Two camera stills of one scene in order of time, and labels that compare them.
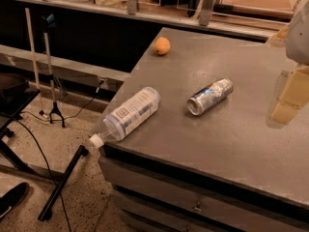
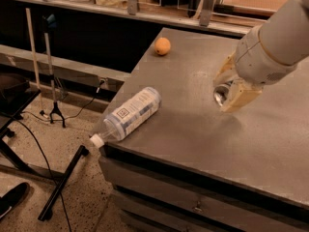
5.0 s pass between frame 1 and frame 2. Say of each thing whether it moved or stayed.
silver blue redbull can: moved
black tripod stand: stayed
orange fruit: stayed
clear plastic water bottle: stayed
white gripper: moved
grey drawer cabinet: stayed
